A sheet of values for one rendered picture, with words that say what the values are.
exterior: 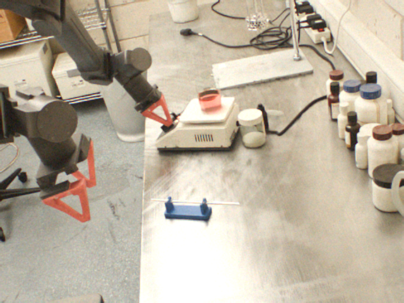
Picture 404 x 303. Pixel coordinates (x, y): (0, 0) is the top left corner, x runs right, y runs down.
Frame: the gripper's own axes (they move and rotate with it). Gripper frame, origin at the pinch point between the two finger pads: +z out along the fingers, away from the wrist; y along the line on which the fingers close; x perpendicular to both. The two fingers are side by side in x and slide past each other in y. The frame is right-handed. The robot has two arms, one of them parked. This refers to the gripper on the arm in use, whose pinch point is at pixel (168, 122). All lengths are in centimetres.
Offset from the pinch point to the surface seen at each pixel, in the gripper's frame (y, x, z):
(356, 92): -10.6, -41.0, 20.7
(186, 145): -4.6, -0.5, 6.6
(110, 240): 79, 69, 39
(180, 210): -29.9, 4.7, 10.7
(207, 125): -7.2, -8.2, 5.4
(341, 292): -60, -15, 29
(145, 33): 245, 20, -9
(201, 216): -33.1, 1.4, 13.5
